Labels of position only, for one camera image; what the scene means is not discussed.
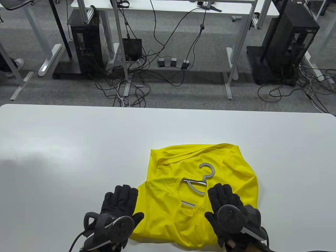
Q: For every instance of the black left hand controller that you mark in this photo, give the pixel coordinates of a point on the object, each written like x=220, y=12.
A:
x=122, y=229

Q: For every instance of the person's right hand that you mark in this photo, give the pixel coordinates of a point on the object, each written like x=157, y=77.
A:
x=223, y=195

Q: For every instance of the person's right forearm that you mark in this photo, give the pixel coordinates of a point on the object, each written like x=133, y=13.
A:
x=249, y=248

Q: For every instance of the person's left hand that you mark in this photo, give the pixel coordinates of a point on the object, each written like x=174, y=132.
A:
x=120, y=199

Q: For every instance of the white desk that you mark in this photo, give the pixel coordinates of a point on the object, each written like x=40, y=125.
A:
x=170, y=6

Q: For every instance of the black right hand controller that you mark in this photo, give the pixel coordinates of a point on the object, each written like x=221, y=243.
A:
x=231, y=219

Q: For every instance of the black computer tower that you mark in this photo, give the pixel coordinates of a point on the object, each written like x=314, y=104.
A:
x=288, y=36
x=88, y=44

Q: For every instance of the black flat stand base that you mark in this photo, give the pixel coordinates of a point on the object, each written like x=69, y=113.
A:
x=65, y=71
x=262, y=73

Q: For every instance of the small black box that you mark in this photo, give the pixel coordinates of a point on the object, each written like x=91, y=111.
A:
x=132, y=48

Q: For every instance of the yellow t-shirt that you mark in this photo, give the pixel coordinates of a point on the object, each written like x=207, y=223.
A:
x=168, y=218

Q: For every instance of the white desk leg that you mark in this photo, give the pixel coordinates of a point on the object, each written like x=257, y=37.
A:
x=43, y=44

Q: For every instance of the gray hanger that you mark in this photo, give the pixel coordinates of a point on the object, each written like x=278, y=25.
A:
x=213, y=170

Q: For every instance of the aluminium floor rail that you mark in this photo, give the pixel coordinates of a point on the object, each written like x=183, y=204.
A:
x=22, y=85

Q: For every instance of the black hand controller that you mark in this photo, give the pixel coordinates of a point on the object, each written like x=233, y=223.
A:
x=231, y=219
x=122, y=229

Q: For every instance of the black power adapter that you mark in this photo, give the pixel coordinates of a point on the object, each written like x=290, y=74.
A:
x=185, y=64

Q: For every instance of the aluminium frame post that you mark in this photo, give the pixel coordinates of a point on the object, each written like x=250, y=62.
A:
x=122, y=44
x=240, y=47

